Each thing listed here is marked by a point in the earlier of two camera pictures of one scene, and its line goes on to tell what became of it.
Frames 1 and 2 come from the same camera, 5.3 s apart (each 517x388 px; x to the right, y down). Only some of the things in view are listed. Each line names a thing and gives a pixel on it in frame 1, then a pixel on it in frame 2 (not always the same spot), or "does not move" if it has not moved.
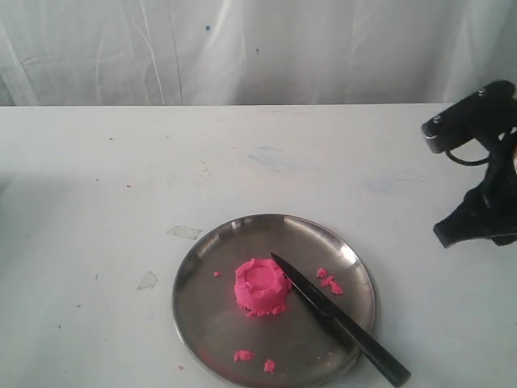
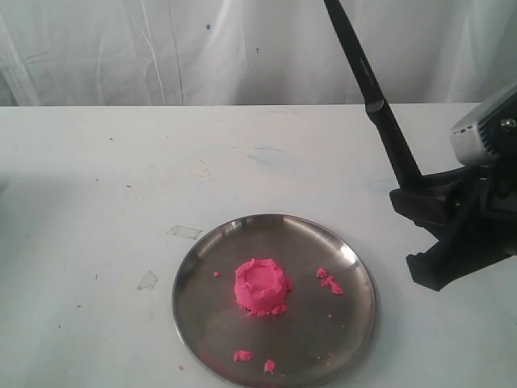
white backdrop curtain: [107, 52] does not move
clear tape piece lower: [149, 280] does not move
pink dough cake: [261, 288] does not move
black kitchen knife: [374, 351] to [404, 165]
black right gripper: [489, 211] to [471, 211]
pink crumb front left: [243, 355] does not move
